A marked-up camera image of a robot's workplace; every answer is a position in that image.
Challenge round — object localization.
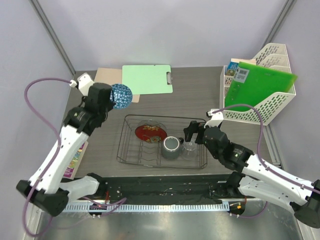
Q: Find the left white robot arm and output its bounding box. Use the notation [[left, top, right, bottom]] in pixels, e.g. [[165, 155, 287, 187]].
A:
[[16, 83, 114, 217]]

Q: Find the black wire dish rack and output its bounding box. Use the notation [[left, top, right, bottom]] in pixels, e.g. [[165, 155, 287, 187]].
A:
[[117, 114, 208, 169]]

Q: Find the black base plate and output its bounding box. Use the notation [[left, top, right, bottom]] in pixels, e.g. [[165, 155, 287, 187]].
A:
[[86, 173, 245, 206]]

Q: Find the white file organizer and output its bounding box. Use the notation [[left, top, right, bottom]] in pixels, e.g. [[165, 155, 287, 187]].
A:
[[219, 43, 298, 126]]

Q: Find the white slotted cable duct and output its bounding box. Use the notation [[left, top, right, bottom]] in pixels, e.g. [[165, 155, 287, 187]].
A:
[[63, 201, 230, 213]]

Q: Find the green clipboard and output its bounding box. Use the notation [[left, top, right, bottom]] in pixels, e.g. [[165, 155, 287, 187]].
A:
[[122, 64, 173, 95]]

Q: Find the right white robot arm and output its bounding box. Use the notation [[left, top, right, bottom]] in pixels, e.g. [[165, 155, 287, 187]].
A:
[[183, 120, 320, 229]]

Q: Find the clear glass tumbler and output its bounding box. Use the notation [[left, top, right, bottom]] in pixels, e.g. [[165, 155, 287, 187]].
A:
[[181, 141, 198, 161]]

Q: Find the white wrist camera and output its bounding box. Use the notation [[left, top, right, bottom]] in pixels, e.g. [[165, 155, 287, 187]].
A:
[[69, 72, 94, 96], [204, 108, 224, 128]]

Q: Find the green plastic folder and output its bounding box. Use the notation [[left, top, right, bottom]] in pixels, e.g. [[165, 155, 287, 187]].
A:
[[224, 62, 298, 107]]

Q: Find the blue patterned bowl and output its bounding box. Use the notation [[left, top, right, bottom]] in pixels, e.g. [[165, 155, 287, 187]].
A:
[[110, 83, 133, 110]]

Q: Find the grey ceramic mug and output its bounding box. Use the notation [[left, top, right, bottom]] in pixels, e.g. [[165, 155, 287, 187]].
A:
[[161, 136, 184, 160]]

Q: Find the purple treehouse book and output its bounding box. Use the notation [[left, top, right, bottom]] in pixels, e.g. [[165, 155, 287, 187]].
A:
[[63, 141, 88, 180]]

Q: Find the blue booklet in organizer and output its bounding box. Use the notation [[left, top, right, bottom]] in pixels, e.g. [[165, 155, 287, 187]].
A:
[[225, 58, 240, 77]]

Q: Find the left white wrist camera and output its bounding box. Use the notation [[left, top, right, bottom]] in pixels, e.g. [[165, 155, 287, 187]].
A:
[[69, 72, 94, 96]]

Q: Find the red floral plate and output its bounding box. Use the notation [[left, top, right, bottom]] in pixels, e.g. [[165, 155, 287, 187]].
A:
[[134, 124, 168, 143]]

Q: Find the beige folder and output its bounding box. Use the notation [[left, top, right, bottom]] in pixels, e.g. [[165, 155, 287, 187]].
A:
[[93, 67, 141, 103]]

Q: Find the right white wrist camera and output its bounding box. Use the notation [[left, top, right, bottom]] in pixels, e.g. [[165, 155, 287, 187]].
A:
[[204, 108, 224, 128]]

